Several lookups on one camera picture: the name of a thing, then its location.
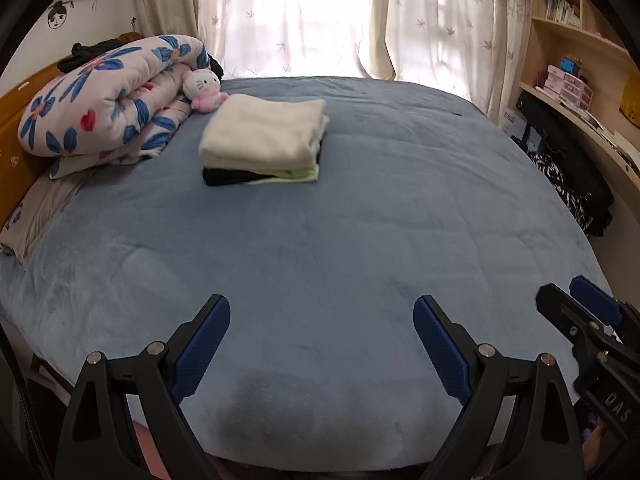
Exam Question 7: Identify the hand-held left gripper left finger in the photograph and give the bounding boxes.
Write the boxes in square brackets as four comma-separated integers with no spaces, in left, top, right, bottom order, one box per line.
[57,294,232,480]

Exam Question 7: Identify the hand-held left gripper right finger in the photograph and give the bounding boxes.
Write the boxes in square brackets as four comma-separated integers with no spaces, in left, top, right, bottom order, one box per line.
[412,295,586,480]

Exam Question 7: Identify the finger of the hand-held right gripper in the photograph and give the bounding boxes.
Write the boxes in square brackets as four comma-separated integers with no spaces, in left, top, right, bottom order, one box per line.
[535,283,608,356]
[570,275,626,328]

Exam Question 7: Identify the white fluffy cardigan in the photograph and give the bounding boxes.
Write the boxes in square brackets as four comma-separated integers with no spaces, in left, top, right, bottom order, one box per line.
[198,93,331,173]

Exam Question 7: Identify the dark clothes pile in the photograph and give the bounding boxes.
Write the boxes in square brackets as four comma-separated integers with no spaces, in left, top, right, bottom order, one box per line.
[56,32,143,73]

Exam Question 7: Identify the person's pink trousers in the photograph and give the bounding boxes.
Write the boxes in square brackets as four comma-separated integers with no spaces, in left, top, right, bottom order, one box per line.
[127,417,173,480]

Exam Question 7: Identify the black and white patterned cloth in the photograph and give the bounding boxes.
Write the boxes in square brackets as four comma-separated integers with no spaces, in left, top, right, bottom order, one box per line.
[530,150,596,233]

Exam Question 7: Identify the blue bed blanket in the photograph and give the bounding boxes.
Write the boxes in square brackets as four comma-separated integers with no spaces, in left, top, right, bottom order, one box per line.
[0,76,616,473]

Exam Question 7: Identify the papers on desk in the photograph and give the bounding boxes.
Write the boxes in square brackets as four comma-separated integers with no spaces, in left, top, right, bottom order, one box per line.
[565,105,640,171]

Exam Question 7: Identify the green and black garment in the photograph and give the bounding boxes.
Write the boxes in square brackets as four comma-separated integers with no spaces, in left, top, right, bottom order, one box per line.
[202,157,321,187]

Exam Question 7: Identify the white cardboard box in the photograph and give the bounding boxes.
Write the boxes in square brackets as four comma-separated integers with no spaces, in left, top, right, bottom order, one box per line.
[502,107,531,138]

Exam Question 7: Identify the yellow cloth item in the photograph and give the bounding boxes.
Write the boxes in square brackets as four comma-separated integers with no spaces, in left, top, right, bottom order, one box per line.
[620,72,640,128]

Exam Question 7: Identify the grey pillow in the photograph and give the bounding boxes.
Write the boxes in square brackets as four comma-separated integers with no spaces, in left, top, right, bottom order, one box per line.
[0,170,101,266]

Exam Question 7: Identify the pink drawer organizer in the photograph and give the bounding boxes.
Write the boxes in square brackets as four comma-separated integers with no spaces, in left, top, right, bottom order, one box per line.
[542,64,595,111]

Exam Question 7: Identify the white and pink plush cat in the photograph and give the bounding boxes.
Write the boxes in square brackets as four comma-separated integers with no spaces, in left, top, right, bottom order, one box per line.
[181,69,230,112]

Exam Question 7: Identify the wooden shelf unit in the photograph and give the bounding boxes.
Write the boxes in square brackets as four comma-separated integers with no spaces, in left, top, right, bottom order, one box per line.
[517,0,640,186]

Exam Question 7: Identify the floral quilt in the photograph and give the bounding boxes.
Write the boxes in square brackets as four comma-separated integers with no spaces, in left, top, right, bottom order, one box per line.
[17,34,223,180]

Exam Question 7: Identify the orange headboard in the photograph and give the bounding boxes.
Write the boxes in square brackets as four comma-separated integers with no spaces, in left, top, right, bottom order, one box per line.
[0,62,66,226]

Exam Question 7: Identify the row of books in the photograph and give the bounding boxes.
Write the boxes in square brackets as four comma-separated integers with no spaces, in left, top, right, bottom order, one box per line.
[545,0,583,28]

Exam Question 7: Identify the white floral sheer curtain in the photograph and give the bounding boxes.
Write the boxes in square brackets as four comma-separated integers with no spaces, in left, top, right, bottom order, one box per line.
[370,0,533,121]
[127,0,373,81]

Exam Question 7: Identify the face wall sticker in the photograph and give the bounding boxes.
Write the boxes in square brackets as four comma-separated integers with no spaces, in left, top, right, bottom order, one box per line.
[46,0,75,31]

